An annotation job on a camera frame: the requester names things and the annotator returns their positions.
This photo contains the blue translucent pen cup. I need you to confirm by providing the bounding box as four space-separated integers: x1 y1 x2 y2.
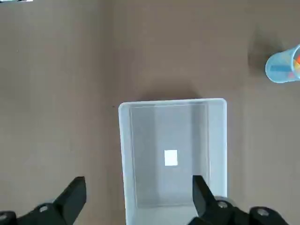
265 44 300 84

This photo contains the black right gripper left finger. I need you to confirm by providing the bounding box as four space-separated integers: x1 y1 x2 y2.
0 176 87 225

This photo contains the clear plastic box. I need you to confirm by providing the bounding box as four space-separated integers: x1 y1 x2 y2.
118 97 228 225

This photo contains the white paper label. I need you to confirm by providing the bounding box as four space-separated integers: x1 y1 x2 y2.
164 150 178 166

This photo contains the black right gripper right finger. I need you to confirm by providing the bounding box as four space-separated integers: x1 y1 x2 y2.
187 174 300 225

